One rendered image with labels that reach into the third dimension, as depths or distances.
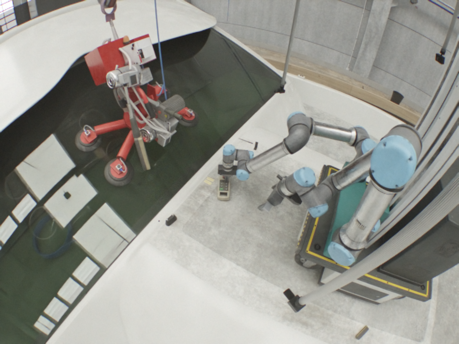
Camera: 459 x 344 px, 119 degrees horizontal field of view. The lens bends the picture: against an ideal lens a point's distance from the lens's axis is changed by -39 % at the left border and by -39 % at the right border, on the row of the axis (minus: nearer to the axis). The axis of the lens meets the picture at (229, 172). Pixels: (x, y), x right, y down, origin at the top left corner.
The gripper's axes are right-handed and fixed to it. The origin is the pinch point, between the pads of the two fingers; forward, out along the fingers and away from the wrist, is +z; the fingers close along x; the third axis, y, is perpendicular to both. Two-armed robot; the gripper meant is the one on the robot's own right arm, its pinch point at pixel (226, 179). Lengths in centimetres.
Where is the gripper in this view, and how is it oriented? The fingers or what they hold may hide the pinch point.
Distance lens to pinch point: 159.4
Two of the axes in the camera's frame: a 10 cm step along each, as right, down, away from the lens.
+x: 10.0, 0.6, 0.3
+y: -0.3, 7.5, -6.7
